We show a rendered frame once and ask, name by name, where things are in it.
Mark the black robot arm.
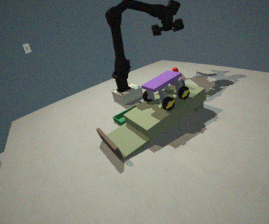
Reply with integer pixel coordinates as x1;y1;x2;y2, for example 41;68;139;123
105;0;180;93

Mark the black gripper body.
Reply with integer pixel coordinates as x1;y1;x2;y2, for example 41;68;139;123
151;18;184;36

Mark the olive green ramp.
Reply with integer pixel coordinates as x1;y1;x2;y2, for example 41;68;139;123
96;80;206;160

